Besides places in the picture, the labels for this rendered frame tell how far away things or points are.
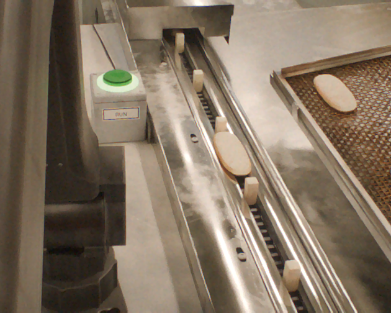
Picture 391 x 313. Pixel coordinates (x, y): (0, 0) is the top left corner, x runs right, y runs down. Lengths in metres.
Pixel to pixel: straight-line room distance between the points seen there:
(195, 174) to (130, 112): 0.15
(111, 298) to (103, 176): 0.17
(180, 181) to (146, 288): 0.14
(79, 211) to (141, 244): 0.20
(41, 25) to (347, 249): 0.62
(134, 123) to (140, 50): 0.21
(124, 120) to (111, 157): 0.35
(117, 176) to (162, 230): 0.24
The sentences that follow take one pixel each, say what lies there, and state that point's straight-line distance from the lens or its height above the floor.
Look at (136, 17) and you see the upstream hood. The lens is 1.07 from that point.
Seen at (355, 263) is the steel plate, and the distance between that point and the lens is 0.74.
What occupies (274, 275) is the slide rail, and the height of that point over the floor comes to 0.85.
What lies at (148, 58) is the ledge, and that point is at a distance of 1.03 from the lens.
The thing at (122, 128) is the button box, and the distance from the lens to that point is 0.87.
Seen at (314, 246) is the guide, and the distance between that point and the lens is 0.68.
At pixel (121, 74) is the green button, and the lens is 0.87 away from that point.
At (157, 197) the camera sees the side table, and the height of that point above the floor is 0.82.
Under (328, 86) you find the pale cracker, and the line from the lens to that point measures 0.89.
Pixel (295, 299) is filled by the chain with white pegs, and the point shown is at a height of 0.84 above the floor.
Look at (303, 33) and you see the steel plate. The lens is 1.27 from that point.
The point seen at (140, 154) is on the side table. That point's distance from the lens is 0.86.
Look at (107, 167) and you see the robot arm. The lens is 0.51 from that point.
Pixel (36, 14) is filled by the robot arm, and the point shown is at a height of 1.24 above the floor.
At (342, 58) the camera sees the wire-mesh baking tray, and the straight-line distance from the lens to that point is 0.96.
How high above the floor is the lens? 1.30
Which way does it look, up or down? 34 degrees down
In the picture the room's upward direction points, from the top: 4 degrees clockwise
